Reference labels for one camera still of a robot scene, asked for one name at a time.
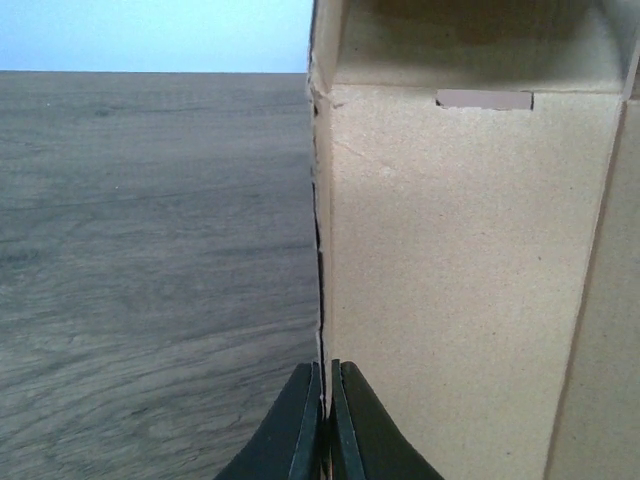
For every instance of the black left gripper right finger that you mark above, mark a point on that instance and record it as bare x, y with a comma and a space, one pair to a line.
365, 443

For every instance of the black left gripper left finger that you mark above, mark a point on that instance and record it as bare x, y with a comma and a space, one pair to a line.
286, 445

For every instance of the cardboard box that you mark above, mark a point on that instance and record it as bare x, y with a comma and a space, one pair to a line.
476, 181

